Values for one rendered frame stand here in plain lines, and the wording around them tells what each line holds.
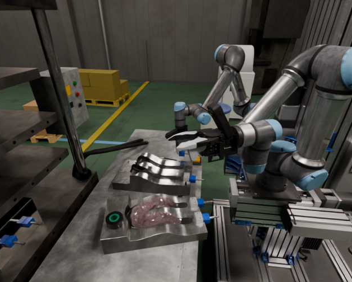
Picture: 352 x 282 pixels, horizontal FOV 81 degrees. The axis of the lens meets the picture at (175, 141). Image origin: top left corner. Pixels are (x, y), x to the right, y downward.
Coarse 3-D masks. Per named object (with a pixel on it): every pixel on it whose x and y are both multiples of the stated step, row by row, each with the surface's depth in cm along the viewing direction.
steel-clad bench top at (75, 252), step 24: (168, 144) 185; (96, 192) 133; (120, 192) 133; (144, 192) 133; (192, 192) 133; (96, 216) 116; (72, 240) 103; (96, 240) 103; (48, 264) 93; (72, 264) 93; (96, 264) 93; (120, 264) 93; (144, 264) 93; (168, 264) 93; (192, 264) 93
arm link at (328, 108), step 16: (320, 48) 68; (336, 48) 64; (320, 64) 67; (336, 64) 62; (320, 80) 68; (336, 80) 63; (320, 96) 70; (336, 96) 65; (320, 112) 71; (336, 112) 69; (320, 128) 72; (304, 144) 79; (320, 144) 75; (288, 160) 87; (304, 160) 79; (320, 160) 78; (288, 176) 87; (304, 176) 80; (320, 176) 79
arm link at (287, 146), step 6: (276, 144) 94; (282, 144) 94; (288, 144) 94; (294, 144) 94; (270, 150) 94; (276, 150) 91; (282, 150) 91; (288, 150) 89; (294, 150) 90; (270, 156) 95; (276, 156) 92; (282, 156) 90; (288, 156) 88; (270, 162) 96; (276, 162) 92; (282, 162) 89; (270, 168) 97; (276, 168) 93
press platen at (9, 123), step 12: (0, 120) 111; (12, 120) 111; (24, 120) 111; (36, 120) 111; (48, 120) 116; (0, 132) 99; (12, 132) 99; (24, 132) 101; (36, 132) 108; (0, 144) 89; (12, 144) 95; (0, 156) 89
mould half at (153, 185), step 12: (144, 156) 145; (120, 168) 145; (156, 168) 139; (192, 168) 146; (120, 180) 134; (132, 180) 129; (144, 180) 128; (156, 180) 130; (168, 180) 130; (180, 180) 129; (156, 192) 131; (168, 192) 130; (180, 192) 128
